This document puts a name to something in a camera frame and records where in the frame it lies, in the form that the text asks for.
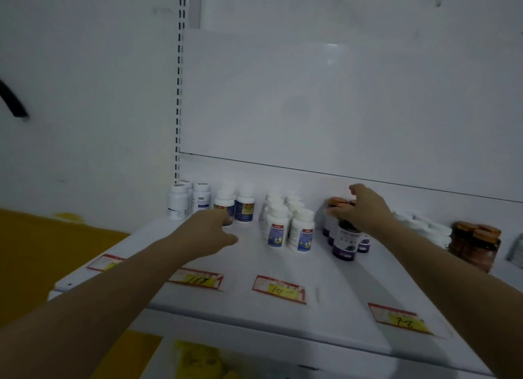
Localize person's right hand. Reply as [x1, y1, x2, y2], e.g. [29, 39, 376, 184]
[326, 183, 395, 238]

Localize person's left hand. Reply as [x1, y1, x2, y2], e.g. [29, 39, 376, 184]
[176, 208, 239, 266]

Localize person's right forearm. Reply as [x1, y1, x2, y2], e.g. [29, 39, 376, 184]
[378, 219, 523, 379]

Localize person's left forearm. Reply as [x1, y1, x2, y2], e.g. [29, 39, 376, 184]
[0, 237, 190, 379]

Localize white bottle blue yellow label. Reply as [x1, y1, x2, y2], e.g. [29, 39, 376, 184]
[214, 197, 236, 227]
[234, 188, 256, 224]

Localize red yellow price tag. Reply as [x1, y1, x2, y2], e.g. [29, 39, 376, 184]
[367, 303, 434, 335]
[252, 275, 307, 305]
[87, 254, 126, 272]
[168, 267, 224, 291]

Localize group of white supplement bottles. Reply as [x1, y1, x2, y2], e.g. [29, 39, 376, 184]
[259, 191, 316, 254]

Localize white metal shelf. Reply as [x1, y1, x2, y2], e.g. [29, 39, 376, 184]
[48, 209, 523, 378]

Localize cluster of plain white tubs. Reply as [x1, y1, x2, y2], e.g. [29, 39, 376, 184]
[391, 211, 453, 250]

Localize white shelf back panel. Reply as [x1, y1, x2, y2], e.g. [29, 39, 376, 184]
[179, 26, 523, 204]

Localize amber jar with orange lid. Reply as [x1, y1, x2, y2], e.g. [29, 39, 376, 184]
[448, 221, 475, 259]
[478, 224, 503, 248]
[463, 229, 500, 273]

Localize yellow packaged goods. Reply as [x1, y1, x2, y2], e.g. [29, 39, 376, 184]
[173, 339, 242, 379]

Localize white slotted shelf upright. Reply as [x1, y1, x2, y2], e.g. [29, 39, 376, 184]
[173, 0, 190, 184]

